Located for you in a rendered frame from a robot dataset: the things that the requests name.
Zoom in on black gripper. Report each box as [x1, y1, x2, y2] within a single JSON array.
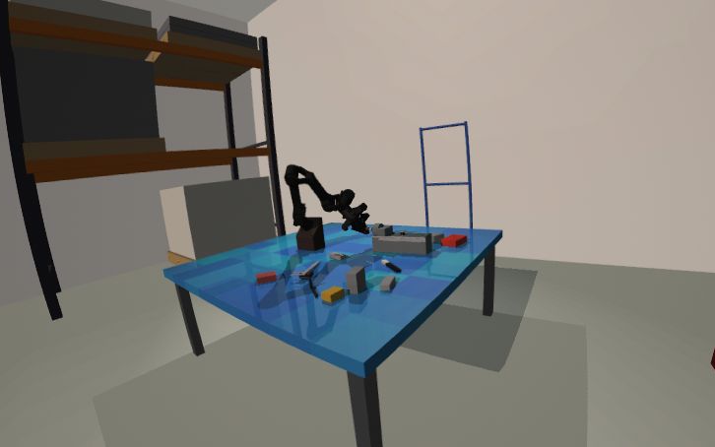
[[342, 207, 369, 234]]

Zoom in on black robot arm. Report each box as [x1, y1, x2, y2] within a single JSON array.
[[285, 164, 367, 231]]

